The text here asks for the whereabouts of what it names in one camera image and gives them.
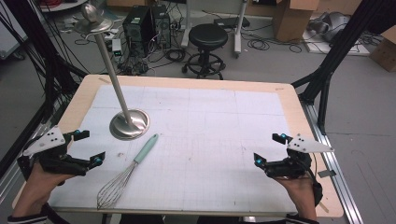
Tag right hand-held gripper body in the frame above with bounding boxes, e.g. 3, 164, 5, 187
263, 133, 334, 181

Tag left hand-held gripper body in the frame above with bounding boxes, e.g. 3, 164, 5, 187
17, 125, 94, 182

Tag person's right hand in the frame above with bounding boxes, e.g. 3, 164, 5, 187
275, 175, 318, 222

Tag person's left hand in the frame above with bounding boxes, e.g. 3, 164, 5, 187
12, 161, 77, 218

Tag steel pole stand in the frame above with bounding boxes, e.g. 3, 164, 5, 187
73, 3, 151, 142

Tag white grid mat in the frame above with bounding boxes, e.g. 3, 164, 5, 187
48, 84, 299, 217

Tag small white box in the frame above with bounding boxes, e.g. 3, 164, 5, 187
110, 38, 123, 57

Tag white metal stand legs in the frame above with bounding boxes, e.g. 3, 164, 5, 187
180, 0, 249, 59

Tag tall cardboard box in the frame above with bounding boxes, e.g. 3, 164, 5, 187
272, 0, 320, 43

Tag large black computer tower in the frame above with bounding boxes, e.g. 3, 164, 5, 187
121, 5, 154, 59

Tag grey and white machine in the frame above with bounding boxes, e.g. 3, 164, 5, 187
307, 11, 352, 42

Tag black round stool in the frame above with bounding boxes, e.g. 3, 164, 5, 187
181, 23, 230, 81

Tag flat black device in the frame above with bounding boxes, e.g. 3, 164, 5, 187
213, 16, 251, 30

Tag round white table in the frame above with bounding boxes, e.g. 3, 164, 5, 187
38, 0, 89, 14

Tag low cardboard box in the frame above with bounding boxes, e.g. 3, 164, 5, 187
369, 25, 396, 74

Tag small black computer tower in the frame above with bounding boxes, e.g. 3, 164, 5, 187
150, 4, 173, 49

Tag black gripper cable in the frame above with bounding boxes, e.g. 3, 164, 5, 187
306, 152, 325, 208

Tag aluminium rail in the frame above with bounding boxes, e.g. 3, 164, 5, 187
299, 100, 364, 224

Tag whisk with mint green handle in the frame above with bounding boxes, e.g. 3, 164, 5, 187
96, 133, 160, 210

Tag black metal frame with cables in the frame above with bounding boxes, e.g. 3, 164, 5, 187
0, 0, 89, 180

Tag coiled black floor cable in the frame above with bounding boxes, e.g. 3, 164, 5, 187
247, 32, 304, 54

